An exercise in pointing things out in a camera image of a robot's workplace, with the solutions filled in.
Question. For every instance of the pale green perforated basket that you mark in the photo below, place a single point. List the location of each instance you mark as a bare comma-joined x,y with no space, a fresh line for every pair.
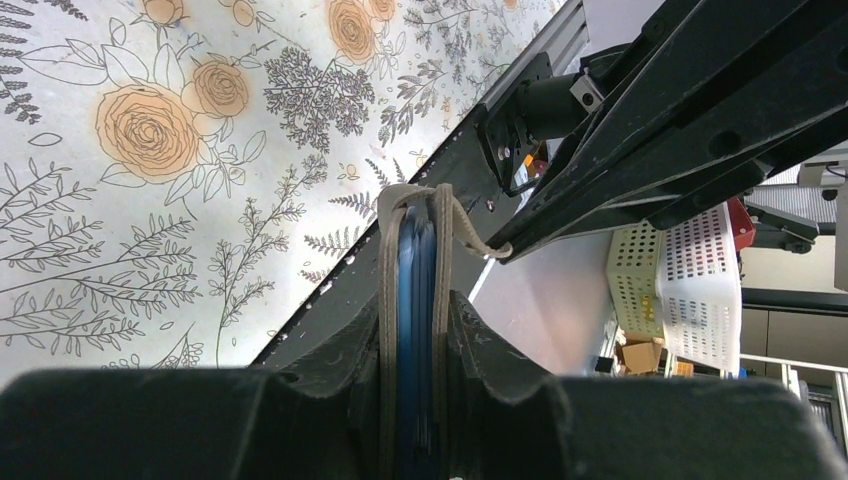
631,273

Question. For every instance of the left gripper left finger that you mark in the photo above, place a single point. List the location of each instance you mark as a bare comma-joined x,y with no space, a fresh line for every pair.
315,419

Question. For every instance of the floral patterned table mat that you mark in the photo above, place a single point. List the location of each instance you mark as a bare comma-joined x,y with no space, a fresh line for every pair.
178,176

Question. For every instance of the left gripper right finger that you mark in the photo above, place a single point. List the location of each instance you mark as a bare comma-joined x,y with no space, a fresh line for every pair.
509,418

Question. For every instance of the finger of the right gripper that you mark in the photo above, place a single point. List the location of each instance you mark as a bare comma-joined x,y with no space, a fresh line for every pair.
710,99

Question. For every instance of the brown cardboard box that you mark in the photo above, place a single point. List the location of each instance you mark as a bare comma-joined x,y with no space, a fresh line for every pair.
642,357

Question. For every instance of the beige card holder wallet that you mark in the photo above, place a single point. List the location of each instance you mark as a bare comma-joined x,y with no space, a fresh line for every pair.
418,226

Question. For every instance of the white perforated plastic basket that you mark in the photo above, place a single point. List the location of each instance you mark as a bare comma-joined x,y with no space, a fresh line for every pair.
699,289

